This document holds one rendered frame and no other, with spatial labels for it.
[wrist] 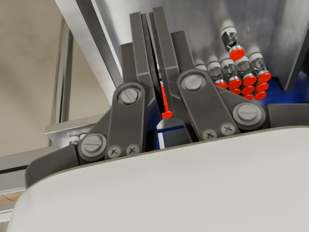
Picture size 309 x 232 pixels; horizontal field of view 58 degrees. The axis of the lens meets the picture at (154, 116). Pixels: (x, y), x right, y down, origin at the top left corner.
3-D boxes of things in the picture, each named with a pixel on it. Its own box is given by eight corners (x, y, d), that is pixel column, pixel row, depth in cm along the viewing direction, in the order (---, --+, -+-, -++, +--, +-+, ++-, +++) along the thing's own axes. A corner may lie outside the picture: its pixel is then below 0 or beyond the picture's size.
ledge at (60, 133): (125, 144, 67) (125, 152, 66) (73, 155, 68) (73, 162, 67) (106, 112, 56) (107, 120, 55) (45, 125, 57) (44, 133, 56)
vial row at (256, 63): (260, 60, 46) (270, 81, 43) (154, 83, 47) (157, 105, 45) (262, 50, 44) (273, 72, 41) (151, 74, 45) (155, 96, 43)
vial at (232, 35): (235, 37, 41) (244, 57, 39) (220, 40, 41) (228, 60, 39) (236, 25, 39) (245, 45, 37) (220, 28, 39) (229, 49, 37)
